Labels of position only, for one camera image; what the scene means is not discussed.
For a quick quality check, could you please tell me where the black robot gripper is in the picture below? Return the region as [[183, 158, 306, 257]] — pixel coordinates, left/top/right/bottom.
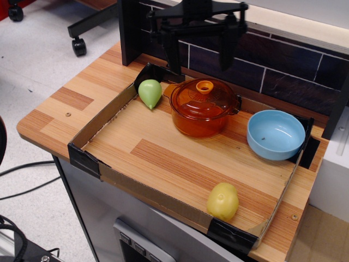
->
[[147, 1, 249, 75]]

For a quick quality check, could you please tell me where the orange transparent pot lid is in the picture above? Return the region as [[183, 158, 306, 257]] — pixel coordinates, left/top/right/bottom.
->
[[166, 79, 241, 120]]

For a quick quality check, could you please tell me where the orange transparent pot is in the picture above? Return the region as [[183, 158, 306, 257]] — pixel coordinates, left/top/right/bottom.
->
[[164, 84, 230, 138]]

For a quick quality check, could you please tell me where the green plastic pear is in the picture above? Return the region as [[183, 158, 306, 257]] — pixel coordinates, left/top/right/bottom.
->
[[138, 79, 162, 110]]

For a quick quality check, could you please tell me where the black office chair base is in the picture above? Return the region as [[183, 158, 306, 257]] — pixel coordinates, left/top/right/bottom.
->
[[68, 0, 118, 57]]

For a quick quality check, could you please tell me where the light blue bowl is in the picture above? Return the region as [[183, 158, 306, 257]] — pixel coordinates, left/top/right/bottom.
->
[[246, 110, 306, 160]]

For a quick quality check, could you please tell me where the yellow plastic potato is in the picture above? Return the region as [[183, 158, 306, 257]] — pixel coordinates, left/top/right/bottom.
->
[[207, 183, 239, 221]]

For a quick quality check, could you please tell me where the black caster wheel top left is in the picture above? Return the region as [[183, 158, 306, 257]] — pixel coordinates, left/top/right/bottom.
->
[[8, 0, 24, 22]]

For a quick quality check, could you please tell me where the cardboard fence with black tape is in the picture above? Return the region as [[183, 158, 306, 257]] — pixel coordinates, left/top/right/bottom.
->
[[68, 64, 319, 252]]

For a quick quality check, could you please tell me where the grey toy oven front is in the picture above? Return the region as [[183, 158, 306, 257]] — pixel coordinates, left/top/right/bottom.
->
[[113, 207, 246, 262]]

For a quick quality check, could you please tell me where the black cable on floor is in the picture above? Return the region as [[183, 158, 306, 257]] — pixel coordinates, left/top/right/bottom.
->
[[0, 160, 61, 201]]

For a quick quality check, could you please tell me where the black braided cable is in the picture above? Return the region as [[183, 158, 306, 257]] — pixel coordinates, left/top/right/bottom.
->
[[0, 214, 39, 262]]

